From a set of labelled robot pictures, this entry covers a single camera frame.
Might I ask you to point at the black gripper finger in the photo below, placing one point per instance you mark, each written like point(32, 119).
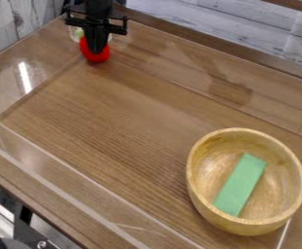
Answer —
point(101, 39)
point(89, 38)

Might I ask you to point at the wooden bowl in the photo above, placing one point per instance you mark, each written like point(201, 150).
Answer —
point(277, 195)

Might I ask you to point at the red plush strawberry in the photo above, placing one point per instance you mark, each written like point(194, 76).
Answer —
point(93, 57)

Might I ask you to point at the black table leg frame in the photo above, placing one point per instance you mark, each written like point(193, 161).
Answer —
point(35, 233)

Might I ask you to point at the clear acrylic wall panel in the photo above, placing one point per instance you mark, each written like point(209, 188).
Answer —
point(92, 215)

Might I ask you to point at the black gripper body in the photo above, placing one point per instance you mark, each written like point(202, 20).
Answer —
point(95, 16)

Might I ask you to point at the green rectangular block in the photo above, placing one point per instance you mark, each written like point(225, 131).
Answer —
point(240, 185)

